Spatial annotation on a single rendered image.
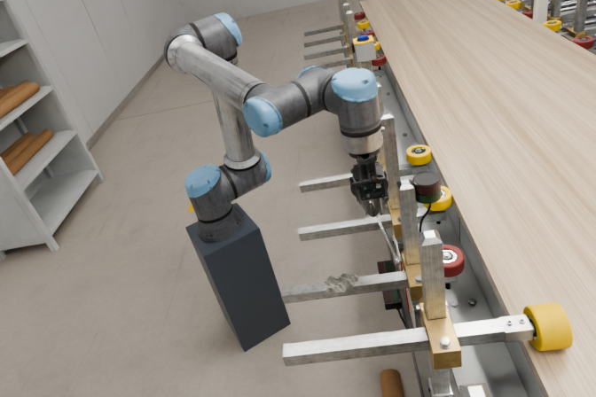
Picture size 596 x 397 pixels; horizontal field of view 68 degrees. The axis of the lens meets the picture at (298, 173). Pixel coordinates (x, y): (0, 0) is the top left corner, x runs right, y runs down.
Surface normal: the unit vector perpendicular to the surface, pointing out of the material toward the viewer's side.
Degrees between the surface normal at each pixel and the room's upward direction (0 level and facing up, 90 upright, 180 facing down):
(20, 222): 90
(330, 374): 0
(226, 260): 90
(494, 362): 0
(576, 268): 0
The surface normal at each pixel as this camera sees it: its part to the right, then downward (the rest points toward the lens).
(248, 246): 0.49, 0.37
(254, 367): -0.21, -0.83
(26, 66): 0.00, 0.53
